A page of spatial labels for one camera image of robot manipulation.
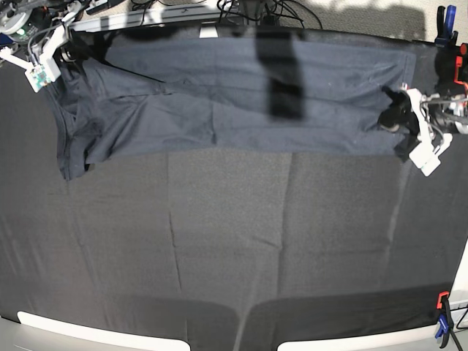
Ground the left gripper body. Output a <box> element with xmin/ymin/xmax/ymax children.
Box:
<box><xmin>400</xmin><ymin>83</ymin><xmax>453</xmax><ymax>154</ymax></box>

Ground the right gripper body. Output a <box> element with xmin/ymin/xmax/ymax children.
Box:
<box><xmin>1</xmin><ymin>10</ymin><xmax>79</xmax><ymax>70</ymax></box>

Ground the dark grey t-shirt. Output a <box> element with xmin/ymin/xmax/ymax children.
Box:
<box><xmin>46</xmin><ymin>37</ymin><xmax>416</xmax><ymax>180</ymax></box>

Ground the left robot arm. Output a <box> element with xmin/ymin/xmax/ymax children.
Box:
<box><xmin>378</xmin><ymin>83</ymin><xmax>467</xmax><ymax>161</ymax></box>

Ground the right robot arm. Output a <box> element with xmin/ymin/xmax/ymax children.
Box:
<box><xmin>1</xmin><ymin>1</ymin><xmax>90</xmax><ymax>77</ymax></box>

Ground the blue clamp far right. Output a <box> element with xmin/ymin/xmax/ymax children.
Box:
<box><xmin>434</xmin><ymin>5</ymin><xmax>458</xmax><ymax>48</ymax></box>

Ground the blue clamp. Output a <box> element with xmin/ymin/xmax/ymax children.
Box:
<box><xmin>434</xmin><ymin>291</ymin><xmax>463</xmax><ymax>351</ymax></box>
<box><xmin>434</xmin><ymin>5</ymin><xmax>458</xmax><ymax>48</ymax></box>

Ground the red clamp far right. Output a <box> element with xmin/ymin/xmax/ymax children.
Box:
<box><xmin>454</xmin><ymin>42</ymin><xmax>467</xmax><ymax>88</ymax></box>

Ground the blue clamp near right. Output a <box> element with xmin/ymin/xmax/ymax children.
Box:
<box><xmin>434</xmin><ymin>291</ymin><xmax>463</xmax><ymax>351</ymax></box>

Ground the black felt table cover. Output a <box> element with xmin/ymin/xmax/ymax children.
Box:
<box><xmin>1</xmin><ymin>28</ymin><xmax>467</xmax><ymax>350</ymax></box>

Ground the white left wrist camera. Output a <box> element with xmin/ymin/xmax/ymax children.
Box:
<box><xmin>409</xmin><ymin>143</ymin><xmax>441</xmax><ymax>177</ymax></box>

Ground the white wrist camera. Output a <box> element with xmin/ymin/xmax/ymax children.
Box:
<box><xmin>409</xmin><ymin>143</ymin><xmax>441</xmax><ymax>177</ymax></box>
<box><xmin>25</xmin><ymin>63</ymin><xmax>61</xmax><ymax>93</ymax></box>

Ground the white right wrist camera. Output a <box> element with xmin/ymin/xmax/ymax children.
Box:
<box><xmin>25</xmin><ymin>63</ymin><xmax>61</xmax><ymax>93</ymax></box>

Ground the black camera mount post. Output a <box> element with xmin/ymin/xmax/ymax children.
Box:
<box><xmin>255</xmin><ymin>26</ymin><xmax>304</xmax><ymax>122</ymax></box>

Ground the black cable bundle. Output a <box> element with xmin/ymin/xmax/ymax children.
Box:
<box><xmin>216</xmin><ymin>0</ymin><xmax>324</xmax><ymax>30</ymax></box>

